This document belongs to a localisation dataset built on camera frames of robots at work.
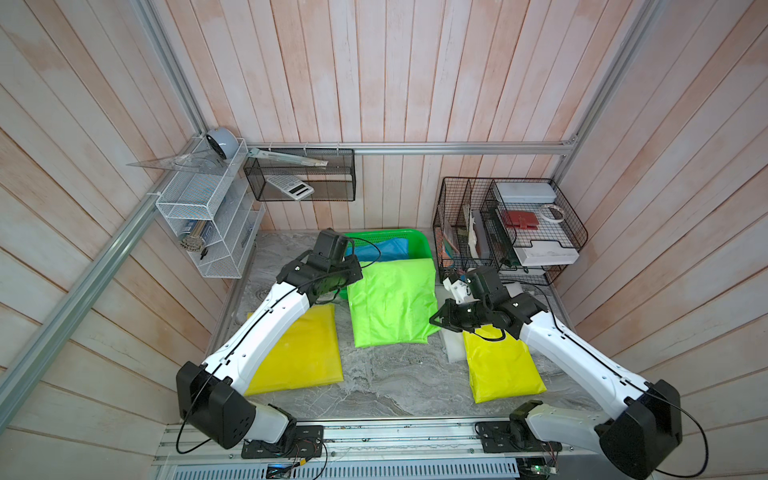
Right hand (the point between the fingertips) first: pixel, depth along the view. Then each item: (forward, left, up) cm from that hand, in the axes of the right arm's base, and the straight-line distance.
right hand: (429, 317), depth 78 cm
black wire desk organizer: (+30, -32, +4) cm, 44 cm away
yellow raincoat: (-5, +35, -15) cm, 39 cm away
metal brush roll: (+13, +62, +14) cm, 65 cm away
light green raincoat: (+3, +10, +3) cm, 11 cm away
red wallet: (+33, -32, +5) cm, 46 cm away
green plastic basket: (+35, 0, -10) cm, 36 cm away
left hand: (+9, +19, +7) cm, 23 cm away
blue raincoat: (+34, +13, -12) cm, 39 cm away
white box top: (+47, -37, +5) cm, 60 cm away
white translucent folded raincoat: (-1, -9, -14) cm, 17 cm away
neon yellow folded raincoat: (-9, -20, -13) cm, 25 cm away
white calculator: (+43, +44, +11) cm, 62 cm away
